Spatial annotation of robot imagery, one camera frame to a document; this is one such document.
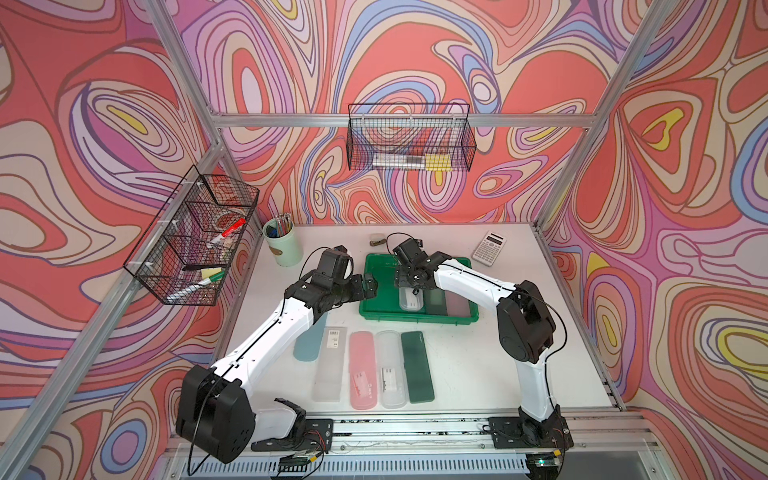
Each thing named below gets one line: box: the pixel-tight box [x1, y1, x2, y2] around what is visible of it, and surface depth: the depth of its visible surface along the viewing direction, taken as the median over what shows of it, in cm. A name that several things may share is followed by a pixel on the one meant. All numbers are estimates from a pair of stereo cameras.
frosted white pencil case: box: [399, 287, 424, 312], surface depth 91 cm
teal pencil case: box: [293, 312, 328, 362], surface depth 90 cm
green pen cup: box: [262, 218, 304, 268], surface depth 101 cm
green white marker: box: [167, 270, 225, 302], surface depth 73 cm
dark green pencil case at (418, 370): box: [401, 331, 435, 404], surface depth 84 cm
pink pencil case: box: [349, 331, 377, 411], surface depth 84 cm
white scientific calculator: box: [471, 230, 507, 267], surface depth 113 cm
